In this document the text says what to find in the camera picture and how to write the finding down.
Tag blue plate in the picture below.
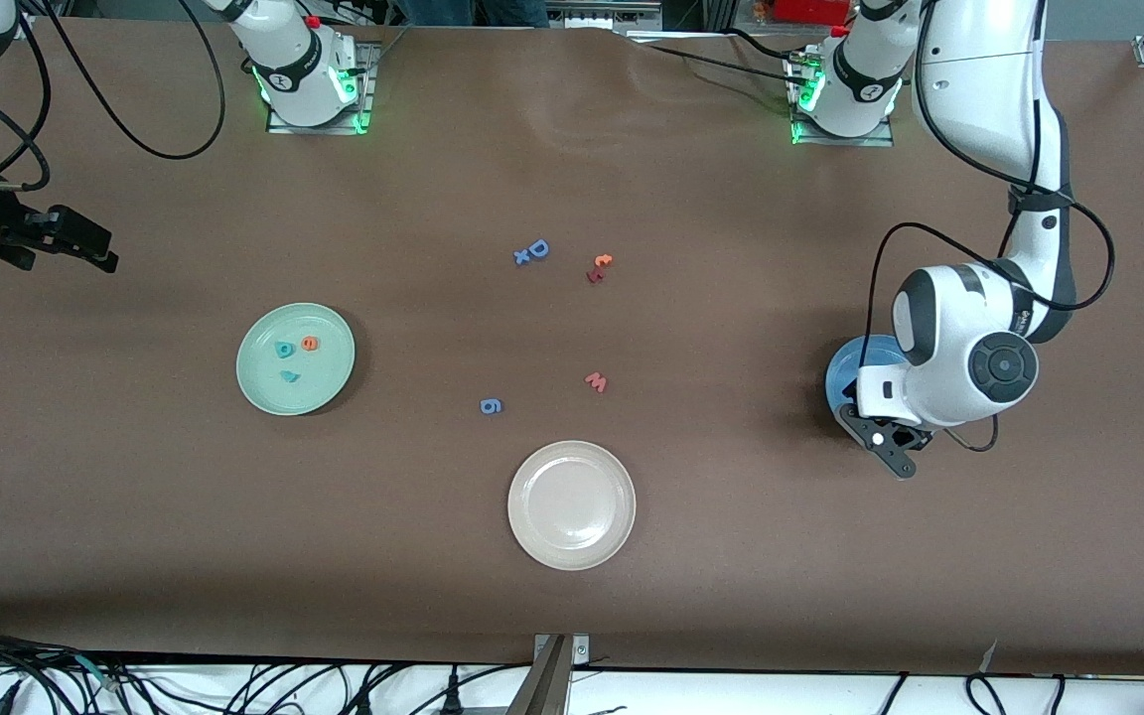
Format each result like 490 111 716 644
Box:
824 335 909 423

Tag light green plate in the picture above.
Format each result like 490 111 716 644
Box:
235 303 357 416

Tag beige plate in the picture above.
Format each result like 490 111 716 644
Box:
507 440 638 572

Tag red box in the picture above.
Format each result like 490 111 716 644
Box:
769 0 856 26

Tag person in blue jeans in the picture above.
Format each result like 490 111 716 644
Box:
398 0 548 29

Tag grey metal equipment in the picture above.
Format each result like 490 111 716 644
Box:
552 0 667 33

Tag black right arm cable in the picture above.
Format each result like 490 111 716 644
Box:
44 0 228 160

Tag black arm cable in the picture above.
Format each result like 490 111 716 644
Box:
44 0 228 160
868 20 1117 454

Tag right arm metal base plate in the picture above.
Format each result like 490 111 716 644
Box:
266 40 379 135

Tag black cable with plug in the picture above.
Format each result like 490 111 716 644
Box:
870 673 911 715

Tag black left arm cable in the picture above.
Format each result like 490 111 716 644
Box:
868 20 1117 454

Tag looped black cable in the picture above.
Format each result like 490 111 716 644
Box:
964 673 1070 715

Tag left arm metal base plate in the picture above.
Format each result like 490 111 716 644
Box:
790 109 896 148

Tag black base cables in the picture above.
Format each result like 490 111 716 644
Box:
622 28 811 90

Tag aluminium profile with bracket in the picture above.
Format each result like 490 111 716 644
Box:
504 634 593 715

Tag black cable loops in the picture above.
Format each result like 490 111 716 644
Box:
224 660 404 715

